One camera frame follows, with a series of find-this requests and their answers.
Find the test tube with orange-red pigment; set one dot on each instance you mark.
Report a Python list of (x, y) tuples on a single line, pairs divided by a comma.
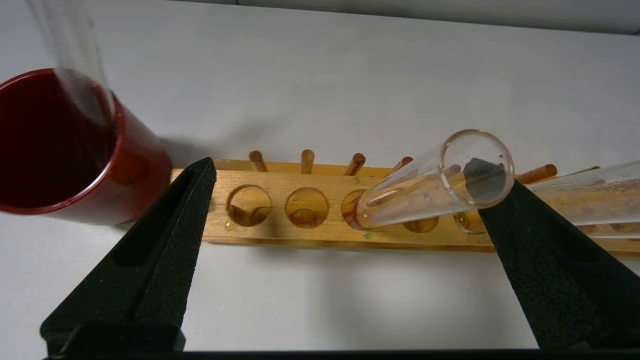
[(400, 200)]

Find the test tube with yellow pigment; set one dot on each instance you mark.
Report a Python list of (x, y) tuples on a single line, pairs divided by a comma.
[(600, 200)]

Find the empty clear glass test tube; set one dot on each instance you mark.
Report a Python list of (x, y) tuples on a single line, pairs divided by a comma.
[(75, 60)]

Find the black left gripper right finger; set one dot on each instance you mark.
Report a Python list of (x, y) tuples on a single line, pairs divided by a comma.
[(555, 270)]

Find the dark red plastic cup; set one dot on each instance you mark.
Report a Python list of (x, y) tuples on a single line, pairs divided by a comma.
[(55, 165)]

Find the wooden test tube rack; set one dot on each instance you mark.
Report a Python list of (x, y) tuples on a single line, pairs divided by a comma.
[(280, 235)]

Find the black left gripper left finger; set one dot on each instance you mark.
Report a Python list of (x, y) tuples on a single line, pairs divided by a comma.
[(160, 260)]

